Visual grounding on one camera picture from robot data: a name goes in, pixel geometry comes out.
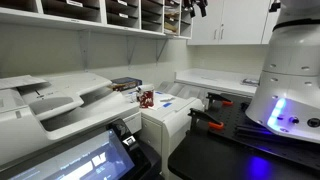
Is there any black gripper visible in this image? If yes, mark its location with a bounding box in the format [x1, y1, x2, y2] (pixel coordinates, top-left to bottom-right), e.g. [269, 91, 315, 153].
[183, 0, 208, 18]

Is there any red and white mug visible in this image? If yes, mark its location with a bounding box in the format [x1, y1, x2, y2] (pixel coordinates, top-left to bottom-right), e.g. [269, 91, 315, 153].
[136, 84, 154, 108]

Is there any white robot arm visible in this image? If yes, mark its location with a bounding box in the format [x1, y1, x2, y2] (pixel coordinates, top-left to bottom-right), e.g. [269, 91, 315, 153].
[185, 0, 320, 143]

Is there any copier touchscreen panel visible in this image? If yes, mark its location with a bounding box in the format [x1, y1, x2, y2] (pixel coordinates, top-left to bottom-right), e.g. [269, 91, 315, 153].
[0, 119, 151, 180]

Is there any large white copier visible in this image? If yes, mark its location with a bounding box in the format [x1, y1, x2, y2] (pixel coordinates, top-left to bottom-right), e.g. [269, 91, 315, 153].
[0, 73, 142, 167]

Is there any white mail sorter shelf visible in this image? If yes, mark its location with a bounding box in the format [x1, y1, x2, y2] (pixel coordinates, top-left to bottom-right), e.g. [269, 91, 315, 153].
[0, 0, 193, 39]

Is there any white side counter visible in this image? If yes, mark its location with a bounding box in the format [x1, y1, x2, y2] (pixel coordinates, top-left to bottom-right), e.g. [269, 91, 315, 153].
[175, 68, 259, 96]

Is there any black clamp orange tip far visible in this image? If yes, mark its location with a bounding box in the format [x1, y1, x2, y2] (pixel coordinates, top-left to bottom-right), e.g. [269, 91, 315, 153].
[207, 92, 233, 106]

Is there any black clamp orange tip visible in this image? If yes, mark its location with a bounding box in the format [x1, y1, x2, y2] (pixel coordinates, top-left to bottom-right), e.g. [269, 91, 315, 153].
[207, 92, 233, 106]
[188, 108, 224, 130]

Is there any small item on counter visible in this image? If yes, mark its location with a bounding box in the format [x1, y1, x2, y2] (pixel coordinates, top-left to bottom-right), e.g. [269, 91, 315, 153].
[241, 78, 259, 87]

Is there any white paper sheet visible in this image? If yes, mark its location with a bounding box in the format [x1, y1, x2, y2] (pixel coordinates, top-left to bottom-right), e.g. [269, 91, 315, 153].
[128, 90, 174, 110]

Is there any dark blue book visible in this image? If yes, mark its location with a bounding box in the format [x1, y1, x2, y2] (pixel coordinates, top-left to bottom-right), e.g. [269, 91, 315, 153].
[110, 77, 142, 91]

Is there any black perforated mounting board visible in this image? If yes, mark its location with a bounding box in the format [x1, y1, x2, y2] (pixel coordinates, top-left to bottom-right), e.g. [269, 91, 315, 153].
[201, 94, 320, 171]

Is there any black clamp orange tip near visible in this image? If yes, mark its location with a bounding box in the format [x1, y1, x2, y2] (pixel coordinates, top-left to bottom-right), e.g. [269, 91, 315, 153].
[188, 108, 224, 130]

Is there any white finisher unit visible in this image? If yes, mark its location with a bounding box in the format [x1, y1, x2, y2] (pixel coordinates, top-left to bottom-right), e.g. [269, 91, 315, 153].
[138, 91, 204, 180]

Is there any black robot cart table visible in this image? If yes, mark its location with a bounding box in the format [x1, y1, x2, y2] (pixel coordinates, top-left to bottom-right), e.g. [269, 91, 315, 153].
[168, 129, 320, 180]

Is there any white wall cabinet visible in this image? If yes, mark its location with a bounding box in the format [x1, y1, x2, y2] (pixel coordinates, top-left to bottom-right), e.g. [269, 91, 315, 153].
[187, 0, 279, 45]

